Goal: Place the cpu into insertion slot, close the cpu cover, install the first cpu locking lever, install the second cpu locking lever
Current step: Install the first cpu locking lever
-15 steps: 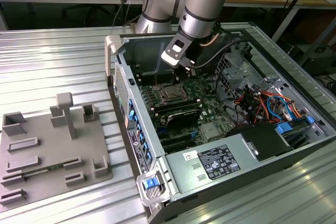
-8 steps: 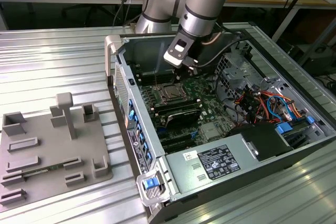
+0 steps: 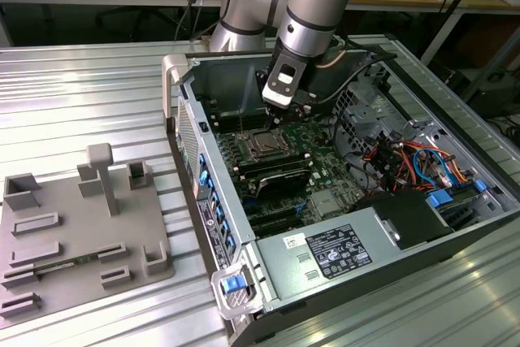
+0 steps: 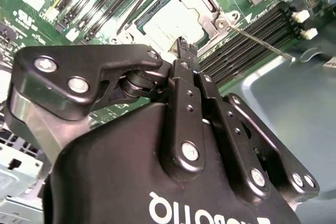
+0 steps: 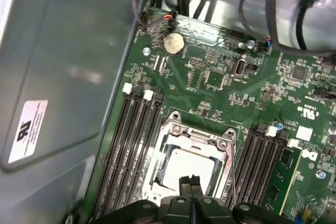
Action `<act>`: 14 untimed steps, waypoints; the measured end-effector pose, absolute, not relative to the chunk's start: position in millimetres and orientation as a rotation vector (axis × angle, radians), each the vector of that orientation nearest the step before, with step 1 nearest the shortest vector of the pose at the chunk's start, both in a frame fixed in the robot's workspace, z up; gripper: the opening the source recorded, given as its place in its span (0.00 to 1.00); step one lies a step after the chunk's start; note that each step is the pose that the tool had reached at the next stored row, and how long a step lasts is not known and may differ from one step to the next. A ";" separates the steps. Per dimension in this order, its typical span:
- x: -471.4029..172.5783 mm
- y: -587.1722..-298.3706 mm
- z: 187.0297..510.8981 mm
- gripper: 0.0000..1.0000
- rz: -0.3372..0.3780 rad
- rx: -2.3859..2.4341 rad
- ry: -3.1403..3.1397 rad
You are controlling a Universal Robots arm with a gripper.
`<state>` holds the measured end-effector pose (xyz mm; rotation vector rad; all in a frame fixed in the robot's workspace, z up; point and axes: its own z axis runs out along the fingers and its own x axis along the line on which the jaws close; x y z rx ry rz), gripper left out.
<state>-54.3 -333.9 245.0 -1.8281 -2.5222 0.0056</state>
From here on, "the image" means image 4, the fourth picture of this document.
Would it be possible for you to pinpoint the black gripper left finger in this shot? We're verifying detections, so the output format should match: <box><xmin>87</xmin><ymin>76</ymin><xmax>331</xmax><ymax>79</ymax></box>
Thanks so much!
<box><xmin>4</xmin><ymin>36</ymin><xmax>208</xmax><ymax>175</ymax></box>

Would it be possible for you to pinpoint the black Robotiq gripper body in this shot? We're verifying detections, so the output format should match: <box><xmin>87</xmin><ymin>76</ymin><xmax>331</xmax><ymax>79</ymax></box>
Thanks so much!
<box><xmin>43</xmin><ymin>100</ymin><xmax>302</xmax><ymax>224</ymax></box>

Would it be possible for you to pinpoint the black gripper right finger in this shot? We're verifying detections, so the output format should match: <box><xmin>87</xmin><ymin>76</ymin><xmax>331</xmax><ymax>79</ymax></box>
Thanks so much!
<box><xmin>189</xmin><ymin>42</ymin><xmax>321</xmax><ymax>204</ymax></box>

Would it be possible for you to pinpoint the thin wire locking lever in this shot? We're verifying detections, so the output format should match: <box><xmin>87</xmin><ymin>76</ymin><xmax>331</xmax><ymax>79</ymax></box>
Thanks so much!
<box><xmin>229</xmin><ymin>24</ymin><xmax>297</xmax><ymax>62</ymax></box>
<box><xmin>117</xmin><ymin>0</ymin><xmax>170</xmax><ymax>36</ymax></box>

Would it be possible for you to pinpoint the metal socket cover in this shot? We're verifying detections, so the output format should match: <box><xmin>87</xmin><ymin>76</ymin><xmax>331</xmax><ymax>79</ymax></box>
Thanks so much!
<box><xmin>136</xmin><ymin>0</ymin><xmax>226</xmax><ymax>51</ymax></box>

